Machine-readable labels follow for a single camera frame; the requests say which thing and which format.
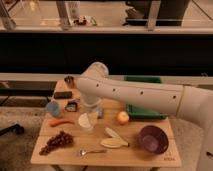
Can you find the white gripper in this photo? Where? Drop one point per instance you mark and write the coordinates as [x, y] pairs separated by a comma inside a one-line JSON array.
[[92, 113]]

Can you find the black eraser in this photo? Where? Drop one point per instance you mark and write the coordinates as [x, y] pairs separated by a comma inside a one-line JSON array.
[[63, 95]]

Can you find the toy banana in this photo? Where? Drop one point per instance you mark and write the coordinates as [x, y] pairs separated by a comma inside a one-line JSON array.
[[114, 140]]

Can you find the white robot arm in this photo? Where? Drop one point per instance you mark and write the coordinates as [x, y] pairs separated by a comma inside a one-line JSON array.
[[186, 102]]

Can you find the small metal cup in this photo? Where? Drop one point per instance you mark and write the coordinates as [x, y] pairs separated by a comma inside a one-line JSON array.
[[69, 80]]

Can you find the white paper cup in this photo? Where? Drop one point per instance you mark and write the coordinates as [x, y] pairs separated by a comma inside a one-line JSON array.
[[84, 123]]

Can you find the green plastic tray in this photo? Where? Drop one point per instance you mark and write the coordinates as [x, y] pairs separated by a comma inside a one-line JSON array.
[[141, 113]]

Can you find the metal spoon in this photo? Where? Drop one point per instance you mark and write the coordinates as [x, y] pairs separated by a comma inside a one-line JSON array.
[[83, 152]]

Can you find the blue sponge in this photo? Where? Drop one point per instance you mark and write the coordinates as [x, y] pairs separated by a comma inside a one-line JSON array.
[[100, 112]]

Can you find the purple bowl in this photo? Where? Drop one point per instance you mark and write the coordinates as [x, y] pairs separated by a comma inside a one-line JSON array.
[[153, 140]]

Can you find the bunch of dark grapes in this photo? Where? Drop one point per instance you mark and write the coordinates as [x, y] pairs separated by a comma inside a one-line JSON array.
[[62, 139]]

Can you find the orange apple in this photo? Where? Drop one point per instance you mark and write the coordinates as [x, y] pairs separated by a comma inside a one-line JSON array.
[[122, 117]]

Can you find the blue plastic cup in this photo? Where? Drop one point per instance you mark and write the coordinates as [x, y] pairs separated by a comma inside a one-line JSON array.
[[53, 108]]

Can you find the small black square dish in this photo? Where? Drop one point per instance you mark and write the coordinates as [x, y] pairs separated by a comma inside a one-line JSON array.
[[71, 107]]

